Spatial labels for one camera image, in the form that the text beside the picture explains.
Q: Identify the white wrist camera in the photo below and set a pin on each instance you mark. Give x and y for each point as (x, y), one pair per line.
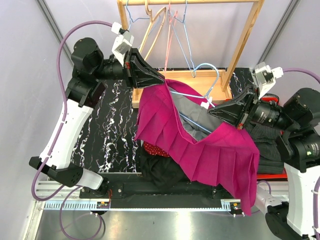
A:
(122, 41)
(264, 77)

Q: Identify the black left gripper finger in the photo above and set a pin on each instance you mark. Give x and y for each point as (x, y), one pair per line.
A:
(146, 70)
(148, 81)

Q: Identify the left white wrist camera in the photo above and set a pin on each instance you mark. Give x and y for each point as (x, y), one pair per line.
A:
(122, 41)

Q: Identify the black skirt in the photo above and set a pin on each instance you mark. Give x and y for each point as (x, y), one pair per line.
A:
(163, 171)

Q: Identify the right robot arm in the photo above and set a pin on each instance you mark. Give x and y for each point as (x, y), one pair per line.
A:
(299, 148)

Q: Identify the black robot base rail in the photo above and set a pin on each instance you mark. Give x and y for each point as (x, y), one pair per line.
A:
(132, 192)

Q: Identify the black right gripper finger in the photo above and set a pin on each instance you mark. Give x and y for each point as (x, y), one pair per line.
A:
(233, 118)
(240, 103)

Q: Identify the pink wire hanger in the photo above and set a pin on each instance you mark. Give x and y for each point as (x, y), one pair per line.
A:
(171, 24)

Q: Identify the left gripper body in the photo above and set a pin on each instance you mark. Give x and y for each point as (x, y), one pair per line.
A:
(127, 69)

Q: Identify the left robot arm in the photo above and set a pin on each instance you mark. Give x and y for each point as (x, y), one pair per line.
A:
(83, 93)

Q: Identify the red plastic crate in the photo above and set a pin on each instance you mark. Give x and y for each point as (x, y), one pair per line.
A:
(268, 176)

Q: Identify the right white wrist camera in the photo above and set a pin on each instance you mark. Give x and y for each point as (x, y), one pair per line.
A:
(264, 77)

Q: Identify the light blue wire hanger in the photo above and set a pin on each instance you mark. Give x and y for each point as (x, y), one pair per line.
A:
(135, 20)

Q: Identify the red polka dot skirt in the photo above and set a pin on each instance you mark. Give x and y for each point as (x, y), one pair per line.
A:
(154, 150)

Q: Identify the dark striped clothes in crate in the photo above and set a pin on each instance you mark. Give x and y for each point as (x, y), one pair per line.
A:
(264, 138)

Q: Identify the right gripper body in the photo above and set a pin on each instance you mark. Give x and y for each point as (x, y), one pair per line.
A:
(251, 106)

